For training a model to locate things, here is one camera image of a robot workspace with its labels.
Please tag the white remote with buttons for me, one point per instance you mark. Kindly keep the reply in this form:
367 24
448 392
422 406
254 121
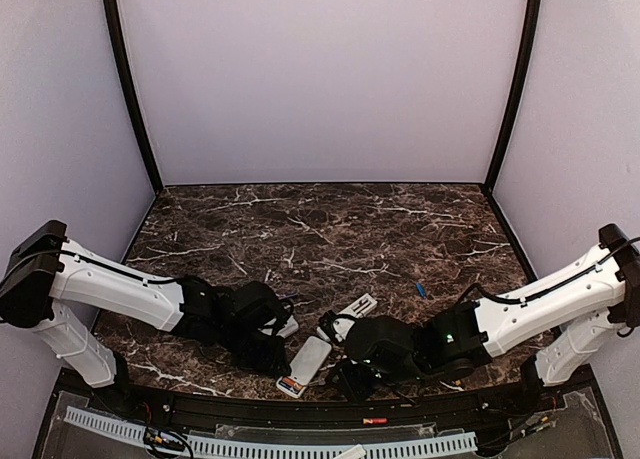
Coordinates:
290 328

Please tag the black left frame post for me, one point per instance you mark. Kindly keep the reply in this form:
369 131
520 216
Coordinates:
128 88

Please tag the white remote back side up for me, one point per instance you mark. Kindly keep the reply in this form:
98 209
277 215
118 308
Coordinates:
305 364

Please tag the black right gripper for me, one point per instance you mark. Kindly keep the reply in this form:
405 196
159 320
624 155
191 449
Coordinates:
345 382

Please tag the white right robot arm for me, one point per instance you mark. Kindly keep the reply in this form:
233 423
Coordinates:
595 298

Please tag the black right frame post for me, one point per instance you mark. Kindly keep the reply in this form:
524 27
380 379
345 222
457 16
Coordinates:
516 90

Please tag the black frame post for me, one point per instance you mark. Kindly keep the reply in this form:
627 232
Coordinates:
516 90
128 88

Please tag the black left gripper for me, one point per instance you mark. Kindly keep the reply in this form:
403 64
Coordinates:
270 365

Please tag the slim white remote with QR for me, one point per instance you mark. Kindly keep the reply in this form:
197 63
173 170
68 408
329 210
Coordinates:
360 307

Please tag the orange battery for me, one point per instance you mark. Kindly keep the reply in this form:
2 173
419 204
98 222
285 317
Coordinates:
374 421
291 384

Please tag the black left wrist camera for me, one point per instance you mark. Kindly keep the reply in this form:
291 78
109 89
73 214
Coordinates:
257 306

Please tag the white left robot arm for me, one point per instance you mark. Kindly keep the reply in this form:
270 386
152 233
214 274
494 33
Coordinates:
48 271

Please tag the white slotted cable duct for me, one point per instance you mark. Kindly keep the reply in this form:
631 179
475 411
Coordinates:
207 446

